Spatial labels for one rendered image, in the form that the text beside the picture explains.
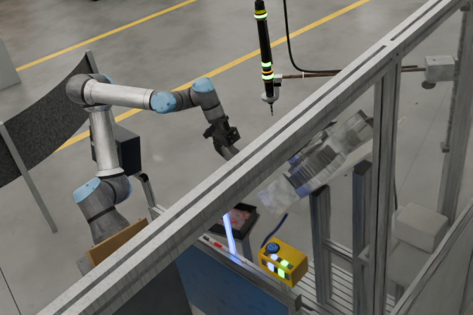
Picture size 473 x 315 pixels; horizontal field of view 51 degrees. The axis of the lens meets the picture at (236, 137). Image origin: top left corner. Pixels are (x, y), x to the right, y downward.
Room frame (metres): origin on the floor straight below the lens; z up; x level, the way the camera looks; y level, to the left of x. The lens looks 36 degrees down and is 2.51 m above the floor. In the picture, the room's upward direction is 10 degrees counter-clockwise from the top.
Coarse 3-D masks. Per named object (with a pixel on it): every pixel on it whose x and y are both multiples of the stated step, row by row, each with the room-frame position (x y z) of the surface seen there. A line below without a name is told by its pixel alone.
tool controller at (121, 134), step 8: (120, 128) 1.99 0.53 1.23; (120, 136) 1.90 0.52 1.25; (128, 136) 1.90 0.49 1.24; (136, 136) 1.90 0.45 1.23; (120, 144) 1.84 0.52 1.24; (128, 144) 1.86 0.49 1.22; (136, 144) 1.88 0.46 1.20; (120, 152) 1.83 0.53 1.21; (128, 152) 1.85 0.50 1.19; (136, 152) 1.88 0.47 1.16; (120, 160) 1.83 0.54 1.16; (128, 160) 1.84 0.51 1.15; (136, 160) 1.87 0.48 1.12; (128, 168) 1.83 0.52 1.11; (136, 168) 1.86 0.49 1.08
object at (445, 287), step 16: (464, 240) 1.30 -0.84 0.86; (448, 256) 1.19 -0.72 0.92; (464, 256) 1.33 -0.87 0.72; (448, 272) 1.21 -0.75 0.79; (464, 272) 1.36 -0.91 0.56; (432, 288) 1.11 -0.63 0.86; (448, 288) 1.24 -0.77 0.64; (416, 304) 1.02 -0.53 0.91; (432, 304) 1.13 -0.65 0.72; (448, 304) 1.27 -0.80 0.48; (464, 304) 1.44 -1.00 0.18
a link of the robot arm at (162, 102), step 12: (72, 84) 1.67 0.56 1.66; (84, 84) 1.64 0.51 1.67; (96, 84) 1.64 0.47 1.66; (108, 84) 1.63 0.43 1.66; (72, 96) 1.65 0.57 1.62; (84, 96) 1.62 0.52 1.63; (96, 96) 1.61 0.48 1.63; (108, 96) 1.59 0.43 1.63; (120, 96) 1.57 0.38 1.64; (132, 96) 1.55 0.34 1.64; (144, 96) 1.53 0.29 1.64; (156, 96) 1.49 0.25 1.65; (168, 96) 1.49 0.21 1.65; (180, 96) 1.55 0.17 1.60; (144, 108) 1.53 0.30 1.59; (156, 108) 1.48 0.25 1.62; (168, 108) 1.47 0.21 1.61; (180, 108) 1.54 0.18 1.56
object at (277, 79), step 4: (280, 76) 1.66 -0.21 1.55; (276, 80) 1.65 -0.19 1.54; (280, 80) 1.65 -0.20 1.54; (276, 84) 1.65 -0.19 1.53; (280, 84) 1.64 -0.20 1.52; (276, 88) 1.65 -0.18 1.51; (276, 92) 1.65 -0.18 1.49; (264, 96) 1.67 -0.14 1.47; (272, 96) 1.66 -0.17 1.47; (276, 96) 1.65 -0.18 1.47; (264, 100) 1.65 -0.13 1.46; (268, 100) 1.64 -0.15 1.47; (272, 100) 1.64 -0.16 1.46; (276, 100) 1.65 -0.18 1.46
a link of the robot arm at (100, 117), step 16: (96, 80) 1.75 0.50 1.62; (112, 80) 1.83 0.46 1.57; (96, 112) 1.71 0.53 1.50; (96, 128) 1.68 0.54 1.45; (112, 128) 1.71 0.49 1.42; (96, 144) 1.65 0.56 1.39; (112, 144) 1.66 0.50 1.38; (96, 160) 1.63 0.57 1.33; (112, 160) 1.62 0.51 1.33; (96, 176) 1.59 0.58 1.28; (112, 176) 1.57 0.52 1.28; (128, 192) 1.58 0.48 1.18
